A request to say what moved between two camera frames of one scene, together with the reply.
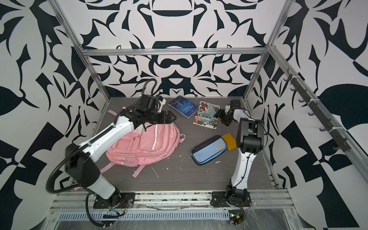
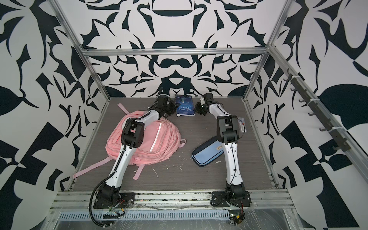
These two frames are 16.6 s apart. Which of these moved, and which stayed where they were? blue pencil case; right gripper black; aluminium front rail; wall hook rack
Moved: right gripper black
Stayed: aluminium front rail; wall hook rack; blue pencil case
